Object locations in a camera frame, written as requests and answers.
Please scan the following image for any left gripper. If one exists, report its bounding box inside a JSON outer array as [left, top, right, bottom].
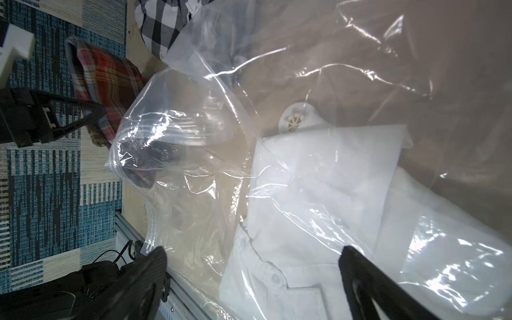
[[1, 23, 105, 147]]

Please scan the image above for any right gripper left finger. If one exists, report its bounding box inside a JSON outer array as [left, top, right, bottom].
[[79, 247, 167, 319]]

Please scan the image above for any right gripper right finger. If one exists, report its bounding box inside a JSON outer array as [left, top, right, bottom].
[[338, 246, 437, 319]]

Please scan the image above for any red plaid shirt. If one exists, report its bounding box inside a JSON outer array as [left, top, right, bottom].
[[65, 37, 144, 148]]

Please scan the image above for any black white checked shirt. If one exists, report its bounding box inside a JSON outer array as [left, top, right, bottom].
[[135, 0, 210, 59]]

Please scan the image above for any clear plastic vacuum bag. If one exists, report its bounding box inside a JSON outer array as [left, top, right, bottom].
[[108, 1, 511, 319]]

